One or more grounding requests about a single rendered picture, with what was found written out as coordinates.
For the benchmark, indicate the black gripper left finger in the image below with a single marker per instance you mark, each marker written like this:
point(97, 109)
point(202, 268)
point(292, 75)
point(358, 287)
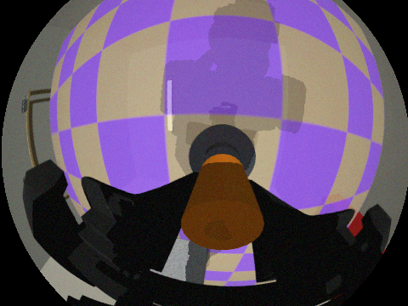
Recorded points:
point(155, 215)

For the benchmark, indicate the orange knob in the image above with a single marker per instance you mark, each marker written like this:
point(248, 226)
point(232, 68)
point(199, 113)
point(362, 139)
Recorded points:
point(222, 212)

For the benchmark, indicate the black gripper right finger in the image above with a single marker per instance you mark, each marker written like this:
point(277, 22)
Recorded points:
point(287, 232)

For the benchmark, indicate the dark grey round pedestal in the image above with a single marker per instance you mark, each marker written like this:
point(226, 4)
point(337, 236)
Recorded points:
point(221, 139)

